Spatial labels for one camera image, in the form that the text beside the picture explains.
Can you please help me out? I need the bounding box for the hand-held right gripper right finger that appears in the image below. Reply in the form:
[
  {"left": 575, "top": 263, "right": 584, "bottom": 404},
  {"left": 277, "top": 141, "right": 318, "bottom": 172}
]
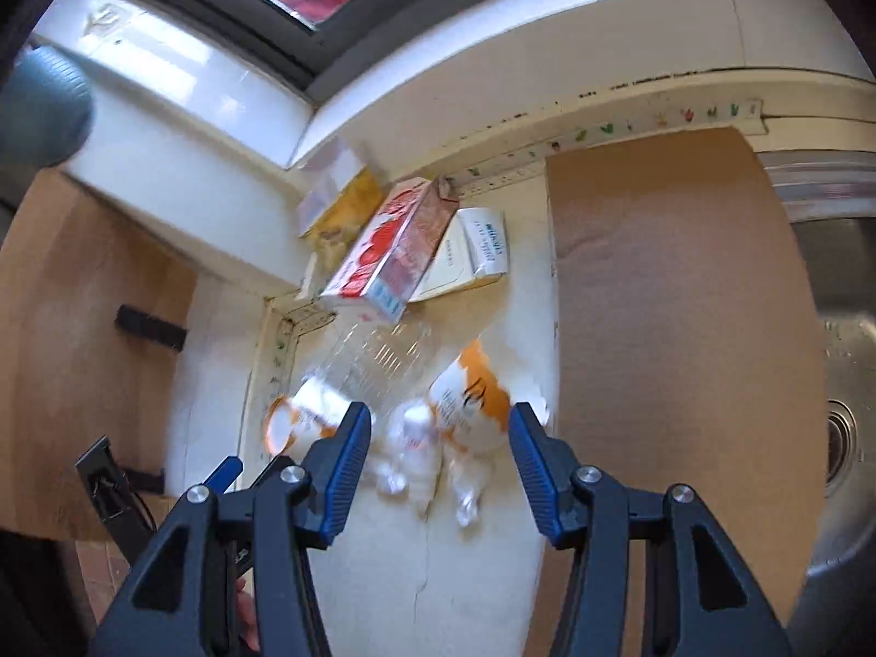
[{"left": 510, "top": 402, "right": 795, "bottom": 657}]

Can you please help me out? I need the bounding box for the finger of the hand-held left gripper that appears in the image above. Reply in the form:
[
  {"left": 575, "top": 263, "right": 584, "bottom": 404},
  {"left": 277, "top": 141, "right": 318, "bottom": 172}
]
[{"left": 203, "top": 455, "right": 242, "bottom": 494}]

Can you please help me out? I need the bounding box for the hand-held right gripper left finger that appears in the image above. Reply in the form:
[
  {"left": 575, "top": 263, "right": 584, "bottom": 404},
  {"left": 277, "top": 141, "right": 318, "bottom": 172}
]
[{"left": 89, "top": 400, "right": 374, "bottom": 657}]

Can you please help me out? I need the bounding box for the white orange cup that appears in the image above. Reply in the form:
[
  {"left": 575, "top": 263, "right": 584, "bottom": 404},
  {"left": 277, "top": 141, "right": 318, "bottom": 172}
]
[{"left": 263, "top": 376, "right": 343, "bottom": 456}]

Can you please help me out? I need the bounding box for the clear plastic wrap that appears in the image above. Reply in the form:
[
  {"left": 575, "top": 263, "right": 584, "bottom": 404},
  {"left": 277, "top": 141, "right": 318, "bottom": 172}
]
[{"left": 370, "top": 400, "right": 494, "bottom": 528}]

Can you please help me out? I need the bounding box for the orange white packet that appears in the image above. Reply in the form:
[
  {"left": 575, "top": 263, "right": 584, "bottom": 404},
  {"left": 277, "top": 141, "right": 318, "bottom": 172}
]
[{"left": 428, "top": 338, "right": 549, "bottom": 453}]

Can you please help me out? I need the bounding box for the clear plastic bottle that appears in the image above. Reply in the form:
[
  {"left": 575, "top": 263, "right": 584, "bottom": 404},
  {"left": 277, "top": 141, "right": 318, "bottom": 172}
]
[{"left": 301, "top": 315, "right": 439, "bottom": 425}]

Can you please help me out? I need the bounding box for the red juice carton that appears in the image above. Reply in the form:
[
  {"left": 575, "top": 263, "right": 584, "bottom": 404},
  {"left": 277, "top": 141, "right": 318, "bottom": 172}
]
[{"left": 320, "top": 176, "right": 461, "bottom": 326}]

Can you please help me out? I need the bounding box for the white carton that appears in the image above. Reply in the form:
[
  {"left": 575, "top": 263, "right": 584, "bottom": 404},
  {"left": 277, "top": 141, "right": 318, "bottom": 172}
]
[{"left": 411, "top": 206, "right": 511, "bottom": 302}]

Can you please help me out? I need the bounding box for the yellow snack box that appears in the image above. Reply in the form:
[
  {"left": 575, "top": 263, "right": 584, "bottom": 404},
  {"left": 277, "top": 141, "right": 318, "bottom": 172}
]
[{"left": 297, "top": 147, "right": 388, "bottom": 254}]

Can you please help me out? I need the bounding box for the brown cardboard sheet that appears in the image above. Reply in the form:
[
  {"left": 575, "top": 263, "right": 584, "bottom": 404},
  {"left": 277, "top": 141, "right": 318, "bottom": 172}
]
[{"left": 545, "top": 126, "right": 832, "bottom": 657}]

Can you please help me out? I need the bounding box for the wooden cutting board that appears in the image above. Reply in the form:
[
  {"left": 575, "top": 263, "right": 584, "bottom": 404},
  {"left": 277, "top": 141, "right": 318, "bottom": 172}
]
[{"left": 0, "top": 168, "right": 199, "bottom": 541}]

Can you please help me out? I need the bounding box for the patterned sealing tape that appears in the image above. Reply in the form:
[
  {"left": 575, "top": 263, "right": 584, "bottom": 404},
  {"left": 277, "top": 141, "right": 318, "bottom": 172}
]
[{"left": 246, "top": 97, "right": 766, "bottom": 439}]

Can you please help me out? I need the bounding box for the stainless steel sink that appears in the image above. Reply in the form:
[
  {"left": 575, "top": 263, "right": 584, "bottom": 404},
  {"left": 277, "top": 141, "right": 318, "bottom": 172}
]
[{"left": 753, "top": 151, "right": 876, "bottom": 620}]

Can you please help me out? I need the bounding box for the blue-grey utensil holder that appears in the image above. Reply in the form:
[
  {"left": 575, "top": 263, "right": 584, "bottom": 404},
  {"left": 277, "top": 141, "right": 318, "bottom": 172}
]
[{"left": 0, "top": 44, "right": 93, "bottom": 169}]

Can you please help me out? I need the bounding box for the dark framed window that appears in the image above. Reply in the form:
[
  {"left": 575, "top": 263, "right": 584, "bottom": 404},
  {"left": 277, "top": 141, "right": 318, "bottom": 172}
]
[{"left": 89, "top": 0, "right": 412, "bottom": 90}]

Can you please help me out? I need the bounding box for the black wire rack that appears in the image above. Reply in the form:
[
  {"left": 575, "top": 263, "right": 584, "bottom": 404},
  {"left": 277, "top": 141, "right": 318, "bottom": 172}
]
[{"left": 75, "top": 304, "right": 187, "bottom": 535}]

